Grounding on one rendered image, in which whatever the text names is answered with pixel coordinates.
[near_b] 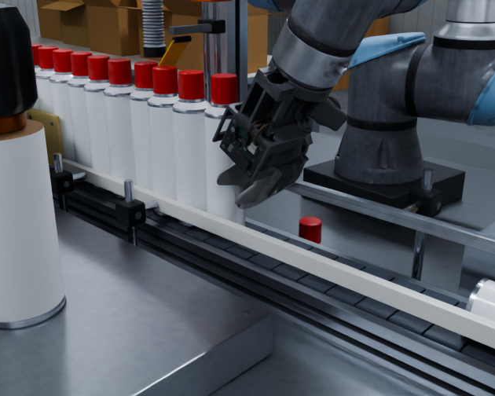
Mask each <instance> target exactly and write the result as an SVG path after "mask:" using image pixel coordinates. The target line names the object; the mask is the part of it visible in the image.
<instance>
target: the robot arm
mask: <svg viewBox="0 0 495 396"><path fill-rule="evenodd" d="M247 1H248V2H249V3H250V4H251V5H252V6H254V7H256V8H260V9H268V10H276V11H278V12H283V11H285V10H291V12H290V15H289V17H288V18H287V20H286V21H285V24H284V26H283V28H282V30H281V32H280V35H279V37H278V39H277V41H276V44H275V46H274V48H273V56H272V58H271V60H270V62H269V65H268V67H266V68H259V69H258V71H257V73H256V75H255V77H254V79H253V82H252V84H251V86H250V88H249V91H248V92H247V95H246V97H245V99H244V101H241V102H237V103H233V104H228V105H227V107H226V109H225V112H224V114H223V116H222V119H221V121H220V123H219V125H218V129H217V130H216V132H215V134H214V137H213V139H212V141H213V142H216V141H221V144H220V145H219V147H220V149H221V150H222V151H223V152H224V153H225V154H226V155H227V156H228V157H229V158H230V159H231V160H232V161H233V162H234V163H233V164H232V165H230V166H229V167H227V168H226V169H225V170H223V171H222V172H221V173H220V174H219V175H218V177H217V180H216V182H217V184H218V185H235V186H234V190H235V199H236V201H235V204H236V205H237V206H238V207H239V208H240V209H247V208H250V207H254V206H256V205H258V204H260V203H262V202H264V201H265V200H268V199H269V198H270V197H272V196H274V195H276V194H278V193H279V192H281V191H283V190H284V189H286V188H287V187H289V186H290V185H292V184H294V183H295V182H296V181H297V179H298V178H299V176H300V174H301V173H302V171H303V167H304V165H305V163H306V162H307V161H308V160H309V158H308V157H307V156H306V153H307V151H308V148H309V145H311V144H313V141H312V137H311V132H312V130H313V129H312V128H311V127H310V126H308V125H307V123H308V122H309V120H310V119H309V118H308V117H310V118H311V119H313V121H314V122H315V123H317V124H319V125H321V126H325V127H328V128H330V129H332V130H334V131H337V130H338V129H339V128H340V127H341V126H342V125H343V124H344V123H345V122H346V129H345V132H344V135H343V138H342V141H341V142H340V145H339V150H338V152H337V153H336V155H335V172H336V173H337V174H338V175H340V176H341V177H343V178H346V179H349V180H351V181H355V182H361V183H366V184H373V185H398V184H405V183H409V182H414V181H415V180H418V179H419V178H421V177H422V176H423V169H424V158H423V157H422V153H421V149H420V142H419V138H418V135H417V132H416V125H417V117H420V118H425V119H436V120H442V121H448V122H454V123H465V124H467V125H468V126H473V125H479V126H488V127H494V126H495V0H448V4H447V12H446V21H445V23H444V24H443V25H442V26H441V27H440V28H439V29H438V30H437V31H435V32H434V41H433V43H425V42H426V38H425V34H424V33H423V32H410V33H401V34H392V35H380V36H373V37H368V38H364V37H365V34H366V33H367V31H368V29H369V28H370V26H371V24H372V22H373V21H374V20H377V19H380V18H383V17H388V16H391V15H394V14H397V13H407V12H410V11H412V10H414V9H415V8H417V7H418V6H420V5H422V4H424V3H425V2H426V1H427V0H247ZM349 62H350V65H349V66H348V68H347V65H348V64H349ZM348 69H350V71H349V87H348V104H347V115H346V114H345V113H344V112H343V111H342V110H341V107H340V104H339V102H338V101H337V100H336V99H335V98H334V97H331V96H329V94H330V93H331V91H332V89H333V87H334V86H335V85H336V84H337V83H338V81H339V79H340V78H341V76H343V75H345V74H346V73H347V71H348ZM231 115H233V117H232V119H231V121H230V123H229V125H228V128H227V130H225V131H222V132H220V131H221V129H222V126H223V124H224V122H225V121H226V117H227V116H231ZM307 116H308V117H307ZM254 182H255V183H254ZM253 183H254V184H253Z"/></svg>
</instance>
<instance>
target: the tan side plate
mask: <svg viewBox="0 0 495 396"><path fill-rule="evenodd" d="M26 111H27V119H30V120H34V121H38V122H40V123H42V124H43V126H44V131H45V138H46V150H47V156H48V163H49V164H50V165H53V166H54V161H53V154H54V153H56V152H59V153H61V156H62V159H63V158H64V153H63V146H62V139H61V126H60V119H59V116H58V115H54V114H50V113H48V112H43V111H40V110H38V109H34V108H32V109H29V110H26Z"/></svg>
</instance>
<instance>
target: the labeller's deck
mask: <svg viewBox="0 0 495 396"><path fill-rule="evenodd" d="M54 213H55V219H56V226H57V238H58V244H59V251H60V263H61V269H62V276H63V282H64V290H65V293H66V301H65V304H64V305H63V306H62V307H61V308H60V310H58V311H57V312H56V313H55V314H54V315H53V316H51V317H49V318H47V319H45V320H44V321H40V322H39V323H36V324H32V325H28V326H25V327H20V328H0V396H208V395H210V394H212V393H213V392H215V391H216V390H217V389H219V388H220V387H222V386H224V385H225V384H227V383H228V382H229V381H231V380H233V379H234V378H236V377H237V376H239V375H240V374H241V373H243V372H245V371H246V370H248V369H249V368H250V367H252V366H253V365H255V364H257V363H258V362H260V361H261V360H262V359H264V358H266V357H267V356H269V355H270V354H272V352H273V313H272V312H270V311H268V310H266V309H264V308H262V307H260V306H258V305H256V304H254V303H253V302H249V301H247V300H246V299H243V298H241V297H240V296H238V295H235V294H233V293H232V292H230V291H227V290H225V289H224V288H221V287H219V286H217V285H215V284H212V283H211V282H209V281H207V280H204V279H203V278H201V277H198V276H197V275H195V274H193V273H190V272H189V271H187V270H184V269H182V268H180V267H178V266H176V265H174V264H172V263H170V262H168V261H166V260H164V259H162V258H160V257H158V256H156V255H153V254H151V253H149V252H147V251H145V250H143V249H141V248H139V247H137V246H135V245H133V244H131V243H129V242H127V241H125V240H123V239H120V238H118V237H117V236H114V235H112V234H111V233H108V232H106V231H104V230H103V229H100V228H98V227H96V226H95V225H92V224H90V223H88V222H85V221H83V220H82V219H80V218H77V217H75V216H74V215H72V214H69V213H68V212H66V211H63V210H61V209H60V208H58V207H54Z"/></svg>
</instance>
